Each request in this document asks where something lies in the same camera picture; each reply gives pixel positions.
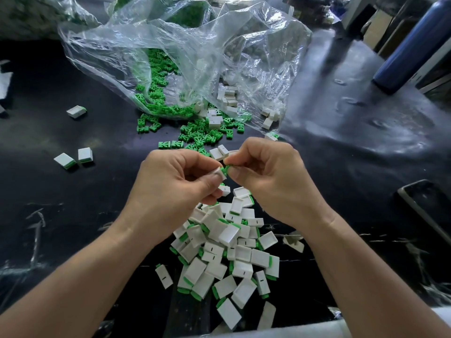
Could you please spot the person's right hand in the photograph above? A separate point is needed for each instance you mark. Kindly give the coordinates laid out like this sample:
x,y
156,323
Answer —
x,y
278,179

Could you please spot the white metal frame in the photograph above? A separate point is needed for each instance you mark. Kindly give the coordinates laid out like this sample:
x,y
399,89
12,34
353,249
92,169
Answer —
x,y
358,5

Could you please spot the white plastic part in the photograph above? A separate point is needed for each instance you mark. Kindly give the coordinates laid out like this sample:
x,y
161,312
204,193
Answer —
x,y
220,173

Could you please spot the person's left forearm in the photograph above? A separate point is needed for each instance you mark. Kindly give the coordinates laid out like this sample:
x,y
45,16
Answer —
x,y
67,288

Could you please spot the plastic bag full of green pieces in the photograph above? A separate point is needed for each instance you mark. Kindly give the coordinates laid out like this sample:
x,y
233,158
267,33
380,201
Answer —
x,y
187,9

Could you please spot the pile of green clips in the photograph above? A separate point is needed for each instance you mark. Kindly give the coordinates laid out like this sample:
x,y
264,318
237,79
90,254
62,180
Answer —
x,y
160,91

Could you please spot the person's left hand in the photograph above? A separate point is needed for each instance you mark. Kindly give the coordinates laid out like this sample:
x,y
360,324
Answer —
x,y
169,193

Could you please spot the clear plastic bag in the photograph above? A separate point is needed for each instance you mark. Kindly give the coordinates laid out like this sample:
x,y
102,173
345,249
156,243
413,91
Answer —
x,y
264,45

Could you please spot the brown cardboard box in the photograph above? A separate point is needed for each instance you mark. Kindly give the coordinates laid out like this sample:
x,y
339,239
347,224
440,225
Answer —
x,y
377,28

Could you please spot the pile of assembled white-green pieces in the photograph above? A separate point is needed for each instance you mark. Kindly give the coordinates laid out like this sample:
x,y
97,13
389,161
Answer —
x,y
225,257

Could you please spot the blue cylinder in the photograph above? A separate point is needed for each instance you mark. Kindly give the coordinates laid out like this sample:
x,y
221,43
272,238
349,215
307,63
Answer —
x,y
414,49

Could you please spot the heap of white caps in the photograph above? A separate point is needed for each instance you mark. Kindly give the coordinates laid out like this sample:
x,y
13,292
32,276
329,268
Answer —
x,y
225,102

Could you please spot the empty white shell right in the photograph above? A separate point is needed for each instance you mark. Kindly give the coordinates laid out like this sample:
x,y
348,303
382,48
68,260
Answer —
x,y
294,243

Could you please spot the white paper sheet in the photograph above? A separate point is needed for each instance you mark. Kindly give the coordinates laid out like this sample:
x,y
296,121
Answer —
x,y
4,84

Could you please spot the black smartphone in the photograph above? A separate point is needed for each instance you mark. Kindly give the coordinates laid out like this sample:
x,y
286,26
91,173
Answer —
x,y
426,211

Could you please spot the green plastic part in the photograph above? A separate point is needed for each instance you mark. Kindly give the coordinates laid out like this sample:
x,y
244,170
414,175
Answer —
x,y
225,169

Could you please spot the person's right forearm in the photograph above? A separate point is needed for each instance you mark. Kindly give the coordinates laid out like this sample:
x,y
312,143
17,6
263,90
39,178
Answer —
x,y
380,281

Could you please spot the large bag of assembled pieces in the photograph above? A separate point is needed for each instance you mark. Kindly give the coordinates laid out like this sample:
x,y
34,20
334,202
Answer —
x,y
39,12

